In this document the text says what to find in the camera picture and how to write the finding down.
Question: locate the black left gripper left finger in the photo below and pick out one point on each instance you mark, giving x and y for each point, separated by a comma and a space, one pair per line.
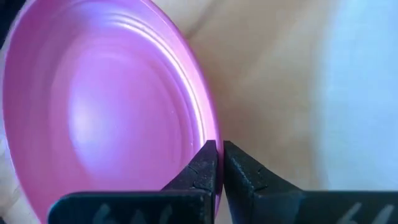
192, 193

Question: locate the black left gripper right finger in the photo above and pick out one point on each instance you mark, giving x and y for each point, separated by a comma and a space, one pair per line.
248, 193

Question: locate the pink plastic plate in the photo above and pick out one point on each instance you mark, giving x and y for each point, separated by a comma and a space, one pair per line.
109, 109

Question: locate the white round woven placemat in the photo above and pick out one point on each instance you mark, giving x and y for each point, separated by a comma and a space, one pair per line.
363, 93

